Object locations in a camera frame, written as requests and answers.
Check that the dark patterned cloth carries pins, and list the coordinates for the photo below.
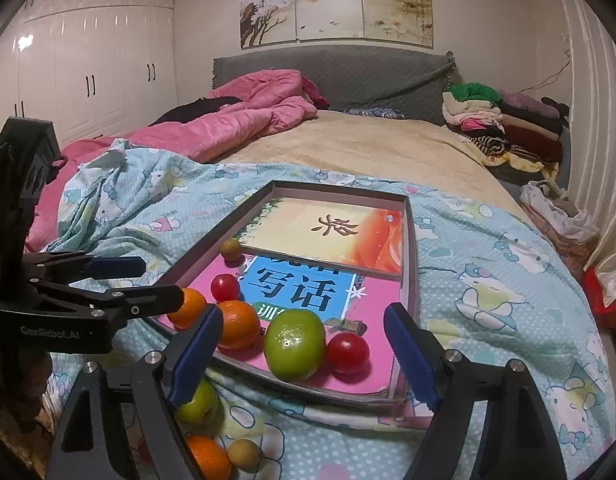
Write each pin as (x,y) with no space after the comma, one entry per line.
(372,111)

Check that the pink book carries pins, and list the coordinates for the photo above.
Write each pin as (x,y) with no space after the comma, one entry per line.
(377,305)

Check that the black cloth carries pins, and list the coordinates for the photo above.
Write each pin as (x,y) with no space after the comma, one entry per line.
(198,109)

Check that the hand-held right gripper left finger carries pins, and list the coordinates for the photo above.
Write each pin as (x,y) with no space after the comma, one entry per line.
(198,355)

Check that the beige bed sheet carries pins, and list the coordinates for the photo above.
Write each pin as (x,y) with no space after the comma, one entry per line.
(377,150)

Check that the grey quilted headboard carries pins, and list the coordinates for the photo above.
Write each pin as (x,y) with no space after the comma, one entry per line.
(377,80)

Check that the magenta cloth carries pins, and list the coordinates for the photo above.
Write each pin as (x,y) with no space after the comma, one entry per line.
(315,92)

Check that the red cherry tomato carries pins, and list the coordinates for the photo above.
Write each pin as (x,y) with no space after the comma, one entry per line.
(225,288)
(347,353)

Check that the small tan round fruit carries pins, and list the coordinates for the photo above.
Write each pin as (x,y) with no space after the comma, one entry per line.
(244,454)
(232,249)

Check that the orange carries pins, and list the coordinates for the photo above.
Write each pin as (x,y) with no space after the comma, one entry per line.
(190,305)
(210,460)
(240,322)

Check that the white curtain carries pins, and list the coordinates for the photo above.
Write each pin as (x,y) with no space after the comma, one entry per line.
(597,135)

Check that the pink quilt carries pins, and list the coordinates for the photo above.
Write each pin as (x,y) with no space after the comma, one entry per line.
(228,110)

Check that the shallow grey cardboard box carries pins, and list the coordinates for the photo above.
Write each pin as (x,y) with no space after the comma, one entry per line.
(338,196)

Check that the blue cartoon printed blanket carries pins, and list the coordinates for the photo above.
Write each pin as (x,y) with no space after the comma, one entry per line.
(487,270)

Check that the white wardrobe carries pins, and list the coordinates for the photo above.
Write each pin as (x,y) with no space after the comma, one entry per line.
(88,35)

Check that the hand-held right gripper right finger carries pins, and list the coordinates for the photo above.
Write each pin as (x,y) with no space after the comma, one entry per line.
(412,360)

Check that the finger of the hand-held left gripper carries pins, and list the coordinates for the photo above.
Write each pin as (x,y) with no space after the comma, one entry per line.
(153,297)
(118,266)

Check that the white crumpled cloth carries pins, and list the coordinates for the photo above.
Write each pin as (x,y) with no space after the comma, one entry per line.
(562,220)

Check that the pile of folded clothes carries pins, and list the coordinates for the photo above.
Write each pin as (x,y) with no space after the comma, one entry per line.
(517,130)

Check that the green apple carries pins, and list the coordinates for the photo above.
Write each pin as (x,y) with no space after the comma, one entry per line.
(293,347)
(200,405)

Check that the yellow and orange book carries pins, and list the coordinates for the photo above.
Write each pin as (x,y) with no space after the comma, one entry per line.
(298,230)

